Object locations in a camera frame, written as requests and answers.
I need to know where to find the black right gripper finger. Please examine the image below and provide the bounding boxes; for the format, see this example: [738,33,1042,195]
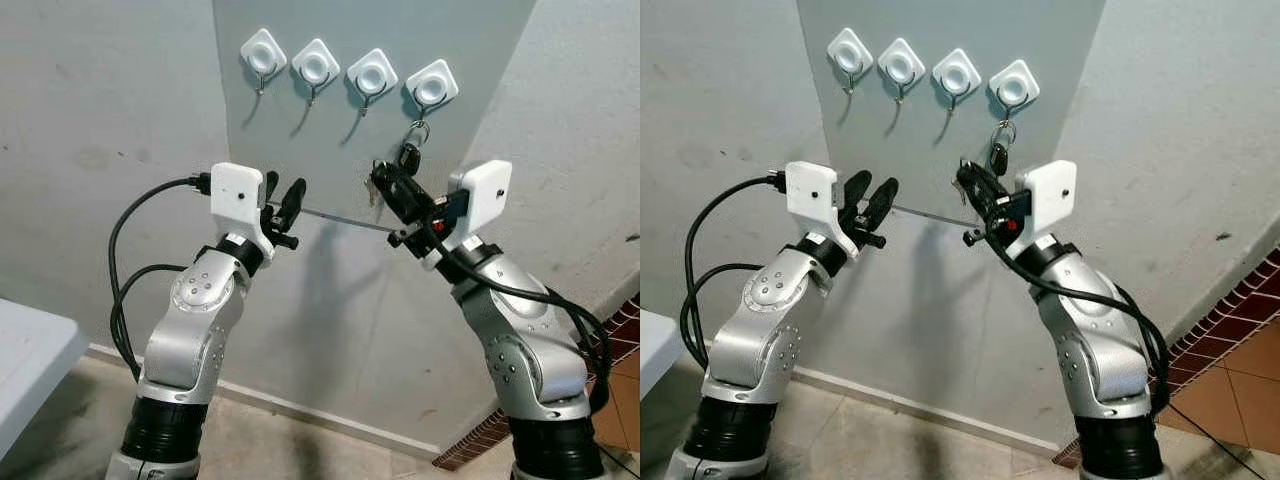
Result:
[960,182,1009,223]
[958,158,1006,199]
[375,182,426,226]
[372,160,423,201]

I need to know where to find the keys with black fob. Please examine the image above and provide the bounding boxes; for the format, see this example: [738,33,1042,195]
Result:
[398,120,433,176]
[988,118,1018,176]

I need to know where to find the white table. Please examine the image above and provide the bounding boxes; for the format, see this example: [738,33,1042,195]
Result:
[640,310,687,401]
[0,298,91,463]

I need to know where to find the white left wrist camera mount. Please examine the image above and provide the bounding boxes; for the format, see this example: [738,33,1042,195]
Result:
[785,160,863,259]
[210,162,277,263]

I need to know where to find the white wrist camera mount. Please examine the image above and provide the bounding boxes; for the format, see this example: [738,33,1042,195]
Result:
[420,160,513,271]
[785,160,863,259]
[1015,160,1078,251]
[210,162,277,263]

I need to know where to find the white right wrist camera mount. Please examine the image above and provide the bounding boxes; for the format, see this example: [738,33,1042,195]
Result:
[420,160,513,271]
[1015,160,1078,251]

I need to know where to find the white square adhesive wall hook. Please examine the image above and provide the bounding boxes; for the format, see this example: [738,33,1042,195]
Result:
[291,38,341,106]
[878,38,926,104]
[827,27,874,96]
[932,48,982,111]
[989,59,1041,116]
[240,28,289,97]
[405,59,460,121]
[346,48,399,116]

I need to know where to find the grey wall panel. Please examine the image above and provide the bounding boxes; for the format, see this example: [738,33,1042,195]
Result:
[797,0,1108,227]
[212,0,539,233]

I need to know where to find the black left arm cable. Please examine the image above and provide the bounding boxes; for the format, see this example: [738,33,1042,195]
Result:
[107,173,214,381]
[683,173,788,369]

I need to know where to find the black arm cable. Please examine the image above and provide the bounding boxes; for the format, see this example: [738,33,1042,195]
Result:
[683,173,788,369]
[425,215,614,413]
[107,173,214,381]
[980,225,1171,419]

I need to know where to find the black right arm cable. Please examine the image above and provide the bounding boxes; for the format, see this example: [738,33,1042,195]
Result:
[425,215,614,413]
[980,225,1171,419]

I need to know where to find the thin black floor cable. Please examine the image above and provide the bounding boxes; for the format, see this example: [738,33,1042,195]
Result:
[1165,398,1271,480]

